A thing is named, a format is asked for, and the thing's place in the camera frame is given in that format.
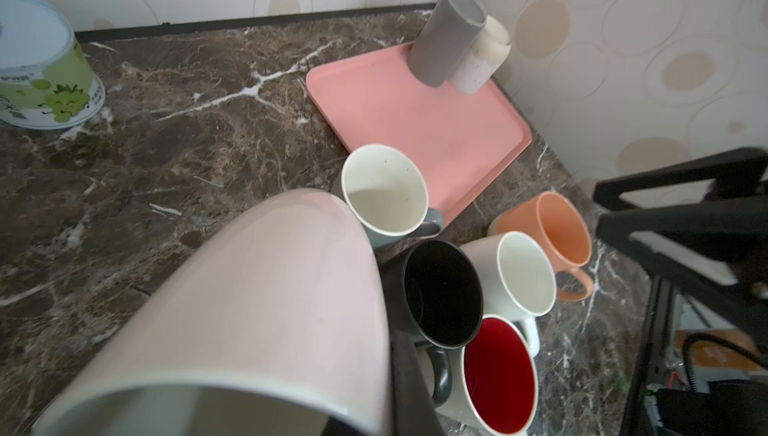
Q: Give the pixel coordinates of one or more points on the small grey mug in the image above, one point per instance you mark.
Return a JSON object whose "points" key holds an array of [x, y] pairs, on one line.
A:
{"points": [[388, 195]]}

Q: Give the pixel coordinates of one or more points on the white ceramic mug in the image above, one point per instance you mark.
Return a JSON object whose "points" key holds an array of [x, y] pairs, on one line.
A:
{"points": [[517, 279]]}

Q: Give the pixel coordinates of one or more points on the large grey mug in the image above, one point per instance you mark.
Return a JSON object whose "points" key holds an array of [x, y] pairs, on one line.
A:
{"points": [[445, 39]]}

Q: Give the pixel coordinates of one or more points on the pink mug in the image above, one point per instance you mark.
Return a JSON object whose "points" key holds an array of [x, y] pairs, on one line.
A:
{"points": [[275, 326]]}

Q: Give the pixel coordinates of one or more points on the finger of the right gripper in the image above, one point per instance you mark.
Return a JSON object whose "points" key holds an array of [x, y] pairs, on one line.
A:
{"points": [[717, 253]]}

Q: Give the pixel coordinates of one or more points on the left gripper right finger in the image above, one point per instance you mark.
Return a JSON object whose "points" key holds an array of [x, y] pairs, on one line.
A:
{"points": [[734, 173]]}

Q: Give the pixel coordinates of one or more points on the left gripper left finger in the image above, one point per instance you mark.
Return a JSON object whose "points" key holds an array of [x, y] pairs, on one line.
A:
{"points": [[414, 406]]}

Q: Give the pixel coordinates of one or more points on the white mug black rim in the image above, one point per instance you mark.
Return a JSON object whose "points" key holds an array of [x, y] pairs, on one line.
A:
{"points": [[494, 381]]}

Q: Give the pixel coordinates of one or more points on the small green white can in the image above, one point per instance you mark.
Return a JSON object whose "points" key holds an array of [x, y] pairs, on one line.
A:
{"points": [[46, 80]]}

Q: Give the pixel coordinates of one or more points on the pink plastic tray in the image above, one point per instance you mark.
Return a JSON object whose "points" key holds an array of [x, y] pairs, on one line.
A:
{"points": [[459, 142]]}

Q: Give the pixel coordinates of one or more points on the beige round mug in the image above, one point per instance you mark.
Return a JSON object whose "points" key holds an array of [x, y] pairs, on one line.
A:
{"points": [[490, 49]]}

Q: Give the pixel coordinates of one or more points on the peach cream speckled mug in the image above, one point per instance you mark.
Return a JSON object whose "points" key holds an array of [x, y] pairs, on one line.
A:
{"points": [[555, 223]]}

